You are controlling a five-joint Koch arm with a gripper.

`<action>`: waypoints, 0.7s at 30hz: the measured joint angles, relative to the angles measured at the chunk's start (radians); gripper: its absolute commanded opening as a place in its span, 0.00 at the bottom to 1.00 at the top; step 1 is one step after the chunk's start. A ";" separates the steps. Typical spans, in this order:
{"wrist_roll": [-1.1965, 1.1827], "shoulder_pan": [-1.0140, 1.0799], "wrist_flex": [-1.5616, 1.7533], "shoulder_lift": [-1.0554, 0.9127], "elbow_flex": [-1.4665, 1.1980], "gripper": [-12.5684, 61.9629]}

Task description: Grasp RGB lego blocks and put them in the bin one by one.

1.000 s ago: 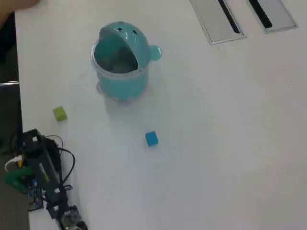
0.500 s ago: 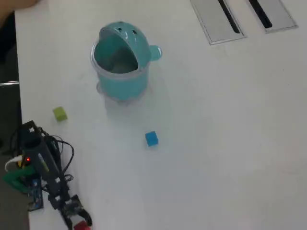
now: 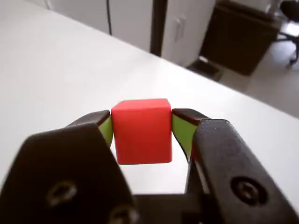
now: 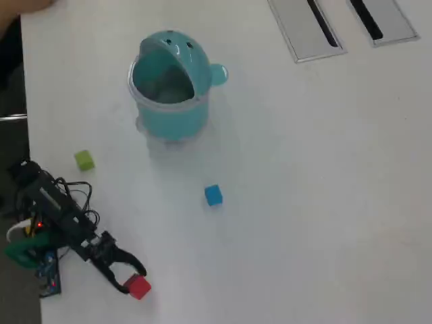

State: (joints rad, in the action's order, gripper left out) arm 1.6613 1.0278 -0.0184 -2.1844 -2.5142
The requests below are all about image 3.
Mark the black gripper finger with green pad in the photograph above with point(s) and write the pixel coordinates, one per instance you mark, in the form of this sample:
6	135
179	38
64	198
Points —
229	163
60	168

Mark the dark vertical post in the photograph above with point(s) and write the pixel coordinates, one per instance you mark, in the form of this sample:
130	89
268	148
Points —
158	25

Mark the black box cabinet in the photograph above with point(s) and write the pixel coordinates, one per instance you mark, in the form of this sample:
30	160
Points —
236	37

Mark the red cube block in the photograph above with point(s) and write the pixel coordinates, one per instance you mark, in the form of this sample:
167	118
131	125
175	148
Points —
142	133

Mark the black office chair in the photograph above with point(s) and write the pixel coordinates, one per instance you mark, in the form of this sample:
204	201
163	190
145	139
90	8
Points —
290	14

